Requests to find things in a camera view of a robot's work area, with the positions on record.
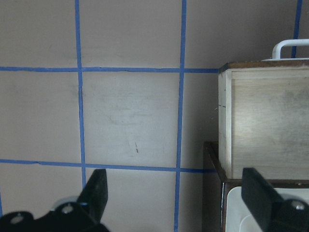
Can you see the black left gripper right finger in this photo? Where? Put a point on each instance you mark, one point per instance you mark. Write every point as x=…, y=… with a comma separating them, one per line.
x=272, y=211

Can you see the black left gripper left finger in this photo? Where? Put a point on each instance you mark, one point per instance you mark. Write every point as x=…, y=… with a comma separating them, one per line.
x=82, y=215

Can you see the light wooden open drawer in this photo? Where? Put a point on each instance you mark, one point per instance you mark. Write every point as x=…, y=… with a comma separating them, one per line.
x=264, y=118

